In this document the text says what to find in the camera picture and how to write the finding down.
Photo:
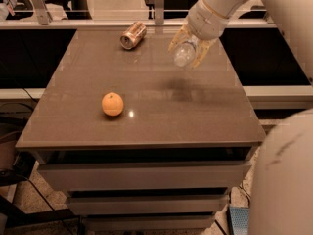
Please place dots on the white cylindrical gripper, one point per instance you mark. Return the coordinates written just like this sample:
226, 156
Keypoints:
206, 22

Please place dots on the clear plastic water bottle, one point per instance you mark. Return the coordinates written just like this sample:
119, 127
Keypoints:
185, 53

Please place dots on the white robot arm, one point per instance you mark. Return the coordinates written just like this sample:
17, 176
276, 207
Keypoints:
282, 184

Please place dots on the gold soda can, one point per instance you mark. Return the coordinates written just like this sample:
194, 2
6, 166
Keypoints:
131, 37

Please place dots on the grey drawer cabinet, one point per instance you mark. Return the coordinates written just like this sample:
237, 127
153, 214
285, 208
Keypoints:
170, 115

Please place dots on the orange fruit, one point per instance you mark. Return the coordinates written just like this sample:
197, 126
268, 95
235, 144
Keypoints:
112, 104

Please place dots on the middle grey drawer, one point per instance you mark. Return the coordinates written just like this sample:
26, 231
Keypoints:
147, 204

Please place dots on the grey drawer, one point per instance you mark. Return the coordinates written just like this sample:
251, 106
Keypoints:
147, 204
149, 223
102, 177

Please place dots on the top grey drawer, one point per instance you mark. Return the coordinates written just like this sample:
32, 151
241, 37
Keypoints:
102, 177

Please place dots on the bottom grey drawer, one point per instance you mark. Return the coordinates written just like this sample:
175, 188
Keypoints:
149, 223

